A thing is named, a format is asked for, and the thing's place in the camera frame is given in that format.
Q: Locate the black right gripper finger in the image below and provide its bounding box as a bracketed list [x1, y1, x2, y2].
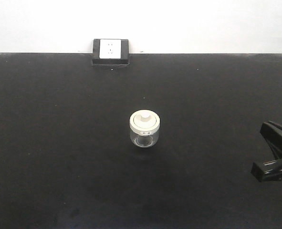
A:
[251, 159, 282, 182]
[260, 121, 282, 157]

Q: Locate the glass jar with white lid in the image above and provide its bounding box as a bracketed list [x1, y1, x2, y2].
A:
[129, 110, 160, 148]

